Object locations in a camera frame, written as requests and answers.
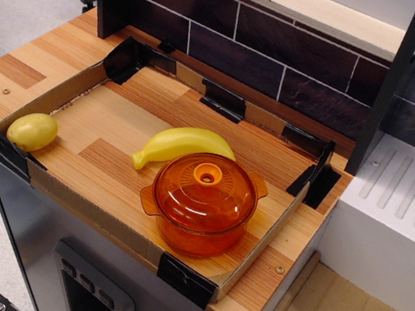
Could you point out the orange transparent pot lid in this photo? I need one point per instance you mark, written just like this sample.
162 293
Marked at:
207 193

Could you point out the dark grey vertical post right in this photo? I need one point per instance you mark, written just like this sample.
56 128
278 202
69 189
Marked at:
371 132

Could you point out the yellow plastic potato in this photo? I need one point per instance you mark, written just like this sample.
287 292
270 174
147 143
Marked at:
33 131

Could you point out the light wooden shelf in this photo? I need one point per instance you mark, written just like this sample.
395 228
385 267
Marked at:
345 24

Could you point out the cardboard fence with black tape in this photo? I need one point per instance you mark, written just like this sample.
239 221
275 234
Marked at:
108 111

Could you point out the yellow plastic banana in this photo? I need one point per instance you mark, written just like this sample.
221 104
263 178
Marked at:
175 142

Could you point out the grey oven control panel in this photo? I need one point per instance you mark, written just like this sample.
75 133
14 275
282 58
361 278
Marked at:
86 287

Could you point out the white toy sink drainboard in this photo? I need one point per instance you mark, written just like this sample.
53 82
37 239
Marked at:
370 237

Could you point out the orange transparent pot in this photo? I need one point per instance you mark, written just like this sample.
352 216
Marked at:
186 241

